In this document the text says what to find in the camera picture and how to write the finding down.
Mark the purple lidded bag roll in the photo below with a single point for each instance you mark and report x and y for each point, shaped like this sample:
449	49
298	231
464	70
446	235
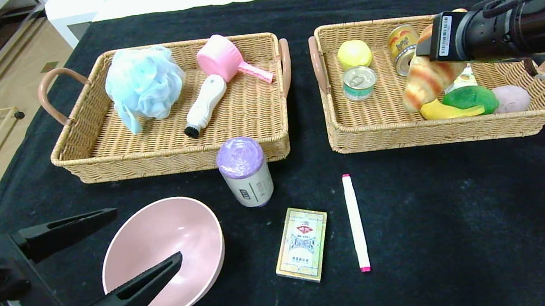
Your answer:
247	176

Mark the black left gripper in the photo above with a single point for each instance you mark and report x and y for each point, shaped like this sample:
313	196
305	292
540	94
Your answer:
16	277

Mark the pale pink toy bun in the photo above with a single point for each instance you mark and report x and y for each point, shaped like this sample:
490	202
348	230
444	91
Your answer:
512	99

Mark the small white juice carton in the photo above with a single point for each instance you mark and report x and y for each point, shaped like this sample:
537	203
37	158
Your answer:
467	80

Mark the white side table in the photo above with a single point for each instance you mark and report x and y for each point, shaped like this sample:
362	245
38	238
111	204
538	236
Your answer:
71	11

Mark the white marker pink ends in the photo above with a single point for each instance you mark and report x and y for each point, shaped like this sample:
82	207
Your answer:
355	220

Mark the playing card box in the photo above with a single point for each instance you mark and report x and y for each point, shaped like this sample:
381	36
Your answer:
302	244

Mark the green toy mango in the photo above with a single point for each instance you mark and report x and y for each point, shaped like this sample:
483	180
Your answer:
474	96

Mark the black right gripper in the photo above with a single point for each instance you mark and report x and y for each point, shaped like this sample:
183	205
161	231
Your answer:
445	35

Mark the black tablecloth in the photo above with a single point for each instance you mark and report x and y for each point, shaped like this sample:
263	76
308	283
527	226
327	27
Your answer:
468	254

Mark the pink plastic scoop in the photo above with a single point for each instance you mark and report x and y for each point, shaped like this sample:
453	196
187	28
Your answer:
219	58

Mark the gold red drink can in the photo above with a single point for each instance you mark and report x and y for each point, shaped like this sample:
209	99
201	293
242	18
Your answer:
401	43

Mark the yellow toy banana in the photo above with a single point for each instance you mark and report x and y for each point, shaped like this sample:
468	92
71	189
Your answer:
445	112

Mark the pink plastic bowl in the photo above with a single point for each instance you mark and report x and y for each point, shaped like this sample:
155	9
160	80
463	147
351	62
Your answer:
158	232

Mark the white bottle black cap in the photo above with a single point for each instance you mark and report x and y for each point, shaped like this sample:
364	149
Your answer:
206	100

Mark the blue mesh bath pouf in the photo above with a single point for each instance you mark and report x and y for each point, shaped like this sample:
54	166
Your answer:
144	84

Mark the small green label tin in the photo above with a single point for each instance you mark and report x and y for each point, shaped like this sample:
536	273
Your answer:
359	83

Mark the toy croissant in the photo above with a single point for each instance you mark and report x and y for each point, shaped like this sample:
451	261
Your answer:
428	81

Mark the yellow toy lemon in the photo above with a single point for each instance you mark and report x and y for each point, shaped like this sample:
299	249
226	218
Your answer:
353	54

